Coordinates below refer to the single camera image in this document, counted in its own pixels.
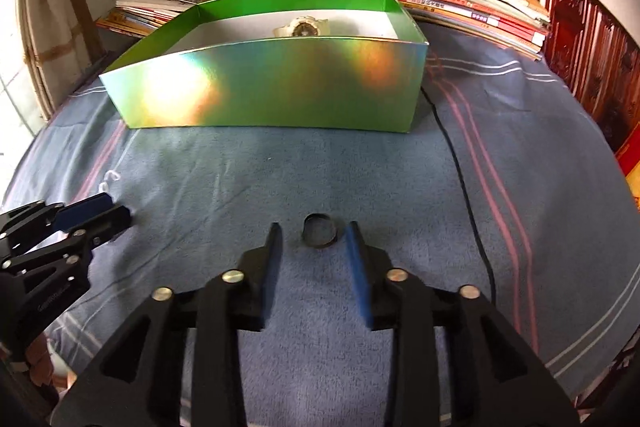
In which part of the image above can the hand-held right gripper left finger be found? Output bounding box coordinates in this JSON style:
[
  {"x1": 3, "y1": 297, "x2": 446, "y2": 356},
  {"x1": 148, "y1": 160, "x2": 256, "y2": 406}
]
[{"x1": 52, "y1": 222, "x2": 285, "y2": 427}]

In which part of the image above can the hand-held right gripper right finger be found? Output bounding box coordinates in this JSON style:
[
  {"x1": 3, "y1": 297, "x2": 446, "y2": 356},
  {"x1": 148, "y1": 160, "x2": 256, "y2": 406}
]
[{"x1": 345, "y1": 221, "x2": 581, "y2": 427}]

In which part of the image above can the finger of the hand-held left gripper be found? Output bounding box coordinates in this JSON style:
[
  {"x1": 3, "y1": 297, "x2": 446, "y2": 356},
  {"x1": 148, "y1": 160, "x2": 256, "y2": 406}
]
[
  {"x1": 0, "y1": 206, "x2": 132, "y2": 290},
  {"x1": 0, "y1": 193, "x2": 114, "y2": 240}
]

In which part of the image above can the dark metal ring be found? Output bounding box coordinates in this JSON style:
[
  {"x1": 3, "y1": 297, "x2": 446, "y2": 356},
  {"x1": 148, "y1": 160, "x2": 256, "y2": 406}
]
[{"x1": 301, "y1": 213, "x2": 339, "y2": 251}]

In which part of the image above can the green holographic box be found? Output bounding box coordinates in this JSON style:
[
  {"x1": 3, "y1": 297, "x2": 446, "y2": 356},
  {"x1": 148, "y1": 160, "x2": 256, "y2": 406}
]
[{"x1": 99, "y1": 0, "x2": 430, "y2": 134}]

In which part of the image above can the blue striped blanket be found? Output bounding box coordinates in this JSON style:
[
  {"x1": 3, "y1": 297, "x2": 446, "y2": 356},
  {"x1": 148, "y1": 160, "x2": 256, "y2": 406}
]
[{"x1": 0, "y1": 22, "x2": 640, "y2": 427}]

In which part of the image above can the beige curtain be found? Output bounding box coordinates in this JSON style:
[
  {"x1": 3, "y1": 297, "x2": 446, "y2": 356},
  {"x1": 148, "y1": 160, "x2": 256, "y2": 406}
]
[{"x1": 12, "y1": 0, "x2": 103, "y2": 120}]

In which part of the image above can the low stack of books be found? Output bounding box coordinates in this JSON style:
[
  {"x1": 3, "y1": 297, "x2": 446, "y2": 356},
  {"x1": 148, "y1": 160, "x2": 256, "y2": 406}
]
[{"x1": 95, "y1": 0, "x2": 208, "y2": 38}]

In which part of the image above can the white wrist watch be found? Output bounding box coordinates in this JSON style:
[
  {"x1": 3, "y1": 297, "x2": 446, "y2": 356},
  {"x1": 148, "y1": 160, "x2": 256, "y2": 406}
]
[{"x1": 272, "y1": 16, "x2": 331, "y2": 38}]

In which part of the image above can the red and yellow box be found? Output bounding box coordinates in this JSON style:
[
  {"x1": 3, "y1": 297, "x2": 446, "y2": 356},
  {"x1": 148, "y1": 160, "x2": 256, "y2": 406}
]
[{"x1": 615, "y1": 122, "x2": 640, "y2": 210}]

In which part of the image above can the carved wooden furniture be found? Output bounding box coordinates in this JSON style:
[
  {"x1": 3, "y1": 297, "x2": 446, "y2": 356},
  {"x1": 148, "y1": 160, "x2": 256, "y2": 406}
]
[{"x1": 492, "y1": 0, "x2": 640, "y2": 150}]

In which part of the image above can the black cable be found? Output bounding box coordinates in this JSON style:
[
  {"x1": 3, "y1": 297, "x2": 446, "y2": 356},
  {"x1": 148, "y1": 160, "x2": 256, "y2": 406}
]
[{"x1": 420, "y1": 87, "x2": 497, "y2": 310}]

